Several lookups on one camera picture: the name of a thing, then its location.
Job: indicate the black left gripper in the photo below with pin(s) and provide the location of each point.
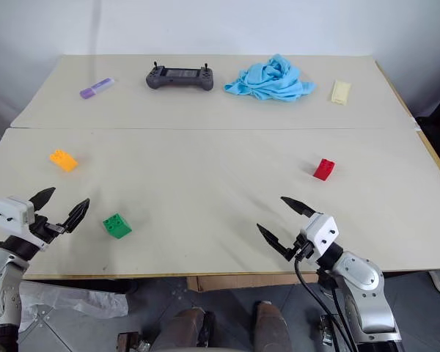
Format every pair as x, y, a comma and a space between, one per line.
44, 227

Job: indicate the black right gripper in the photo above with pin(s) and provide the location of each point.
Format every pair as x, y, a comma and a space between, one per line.
305, 249

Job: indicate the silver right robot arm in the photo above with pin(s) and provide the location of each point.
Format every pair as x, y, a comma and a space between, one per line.
366, 286

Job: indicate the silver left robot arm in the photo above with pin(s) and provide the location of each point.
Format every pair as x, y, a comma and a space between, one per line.
0, 278

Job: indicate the orange toy brick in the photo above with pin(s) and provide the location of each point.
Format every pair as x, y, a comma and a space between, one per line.
64, 161

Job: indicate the green toy brick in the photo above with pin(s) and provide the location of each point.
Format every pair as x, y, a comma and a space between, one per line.
116, 225

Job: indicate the red toy brick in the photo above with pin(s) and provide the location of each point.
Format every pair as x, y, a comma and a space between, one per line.
324, 170

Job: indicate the brown cardboard piece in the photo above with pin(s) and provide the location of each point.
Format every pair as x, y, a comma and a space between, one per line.
242, 282

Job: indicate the clear plastic bag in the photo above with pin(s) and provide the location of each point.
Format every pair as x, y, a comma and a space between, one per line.
77, 304

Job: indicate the dark rounded shape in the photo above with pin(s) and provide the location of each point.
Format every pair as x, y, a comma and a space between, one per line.
273, 326
183, 330

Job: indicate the purple highlighter pen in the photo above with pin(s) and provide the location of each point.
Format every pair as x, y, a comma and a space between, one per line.
97, 88

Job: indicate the light blue crumpled cloth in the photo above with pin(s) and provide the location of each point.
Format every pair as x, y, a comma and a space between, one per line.
271, 82

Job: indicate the grey handheld remote controller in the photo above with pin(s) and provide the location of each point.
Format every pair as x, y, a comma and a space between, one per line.
179, 77

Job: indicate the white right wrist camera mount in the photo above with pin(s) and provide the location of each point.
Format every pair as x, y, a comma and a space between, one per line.
322, 231

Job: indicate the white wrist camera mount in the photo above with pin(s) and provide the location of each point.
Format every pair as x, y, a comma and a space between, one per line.
11, 216
322, 231

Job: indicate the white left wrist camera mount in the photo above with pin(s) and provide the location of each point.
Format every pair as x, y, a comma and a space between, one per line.
11, 216

